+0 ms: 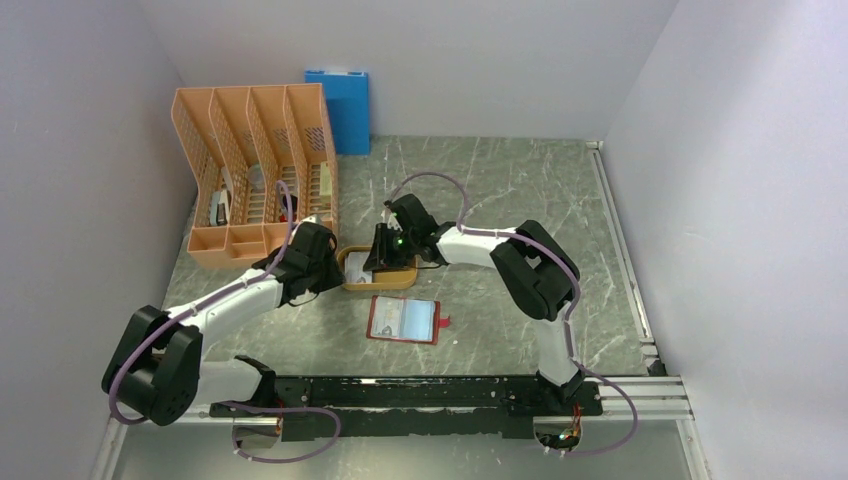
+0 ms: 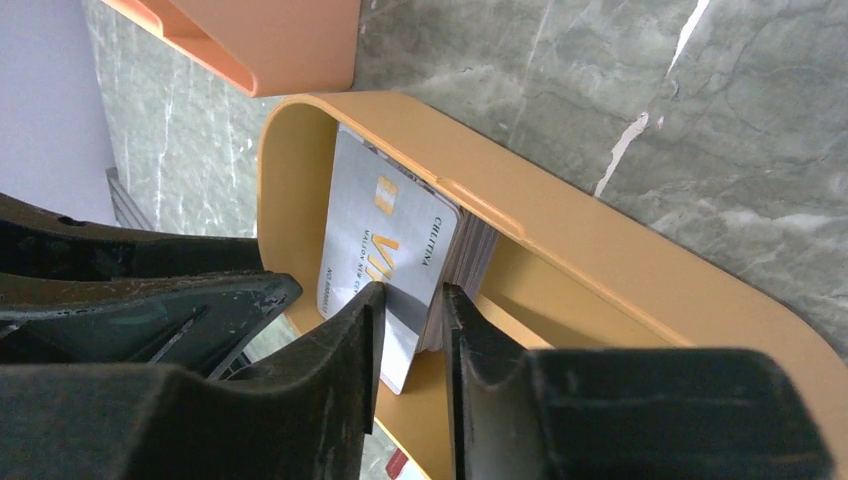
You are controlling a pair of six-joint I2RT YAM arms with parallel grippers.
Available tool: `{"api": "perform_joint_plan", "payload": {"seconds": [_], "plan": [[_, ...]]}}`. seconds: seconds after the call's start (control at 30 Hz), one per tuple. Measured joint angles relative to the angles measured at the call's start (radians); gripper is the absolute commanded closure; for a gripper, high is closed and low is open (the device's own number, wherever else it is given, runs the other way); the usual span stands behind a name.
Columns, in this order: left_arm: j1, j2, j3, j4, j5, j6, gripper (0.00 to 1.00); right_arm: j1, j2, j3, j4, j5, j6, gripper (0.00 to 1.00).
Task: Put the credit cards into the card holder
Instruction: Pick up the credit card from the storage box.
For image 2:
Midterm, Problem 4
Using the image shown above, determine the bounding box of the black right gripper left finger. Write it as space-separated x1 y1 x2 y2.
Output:
1 282 386 479

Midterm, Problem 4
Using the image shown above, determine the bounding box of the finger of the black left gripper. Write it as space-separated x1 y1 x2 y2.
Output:
1 271 302 379
1 194 263 282

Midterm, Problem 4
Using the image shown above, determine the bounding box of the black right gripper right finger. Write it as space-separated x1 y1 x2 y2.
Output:
442 284 835 479

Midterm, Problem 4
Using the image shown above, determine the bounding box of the red leather card holder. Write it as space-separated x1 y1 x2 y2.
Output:
385 449 429 480

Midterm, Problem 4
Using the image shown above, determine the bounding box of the credit cards stack in tray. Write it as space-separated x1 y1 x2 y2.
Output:
363 138 499 352

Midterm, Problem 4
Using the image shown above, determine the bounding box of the orange plastic file organizer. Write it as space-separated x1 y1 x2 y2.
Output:
109 0 361 97

